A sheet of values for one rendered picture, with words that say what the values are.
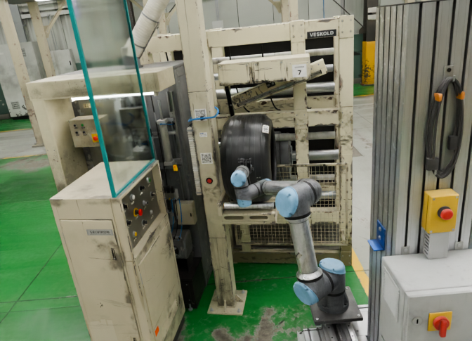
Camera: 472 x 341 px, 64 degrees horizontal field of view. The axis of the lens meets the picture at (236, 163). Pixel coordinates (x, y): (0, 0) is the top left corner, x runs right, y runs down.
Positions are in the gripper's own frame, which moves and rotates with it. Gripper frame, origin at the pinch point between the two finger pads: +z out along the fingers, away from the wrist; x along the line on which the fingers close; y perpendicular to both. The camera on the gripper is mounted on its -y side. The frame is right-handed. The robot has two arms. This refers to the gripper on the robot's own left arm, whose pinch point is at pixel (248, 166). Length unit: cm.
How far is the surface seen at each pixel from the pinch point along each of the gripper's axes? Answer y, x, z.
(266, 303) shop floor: -120, -1, 41
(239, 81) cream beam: 47, 9, 42
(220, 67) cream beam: 57, 21, 41
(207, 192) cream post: -24.6, 32.7, 23.8
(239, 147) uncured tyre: 10.4, 4.9, 4.1
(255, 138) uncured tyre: 14.7, -4.3, 6.6
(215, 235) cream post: -57, 31, 27
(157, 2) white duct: 100, 59, 38
